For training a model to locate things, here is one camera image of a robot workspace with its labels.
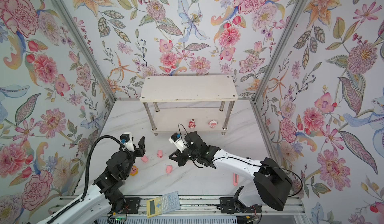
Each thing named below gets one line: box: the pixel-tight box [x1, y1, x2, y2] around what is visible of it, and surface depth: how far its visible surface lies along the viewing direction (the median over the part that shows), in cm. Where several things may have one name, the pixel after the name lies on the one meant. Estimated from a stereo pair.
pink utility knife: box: [233, 173, 240, 186], surface depth 84 cm
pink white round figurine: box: [208, 120, 218, 129], surface depth 95 cm
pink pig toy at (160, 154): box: [157, 150, 163, 158], surface depth 92 cm
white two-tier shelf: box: [139, 75, 239, 136], surface depth 88 cm
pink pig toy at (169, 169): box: [166, 165, 173, 174], surface depth 87 cm
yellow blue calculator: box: [146, 191, 181, 219], surface depth 75 cm
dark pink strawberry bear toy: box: [188, 118, 196, 129], surface depth 96 cm
